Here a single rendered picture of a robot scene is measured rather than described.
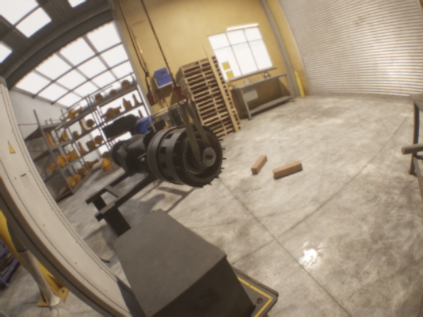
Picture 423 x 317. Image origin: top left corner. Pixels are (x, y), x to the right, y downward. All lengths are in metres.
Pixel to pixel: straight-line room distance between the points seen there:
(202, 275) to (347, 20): 6.15
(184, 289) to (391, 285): 1.32
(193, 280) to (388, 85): 5.77
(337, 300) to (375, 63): 5.41
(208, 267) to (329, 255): 1.13
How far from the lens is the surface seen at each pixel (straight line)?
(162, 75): 5.84
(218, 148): 1.60
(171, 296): 0.63
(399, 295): 1.53
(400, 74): 5.63
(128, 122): 3.91
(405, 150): 0.96
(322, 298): 1.41
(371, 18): 5.80
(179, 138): 1.42
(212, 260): 0.64
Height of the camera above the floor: 1.32
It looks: 20 degrees down
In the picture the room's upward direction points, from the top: 22 degrees counter-clockwise
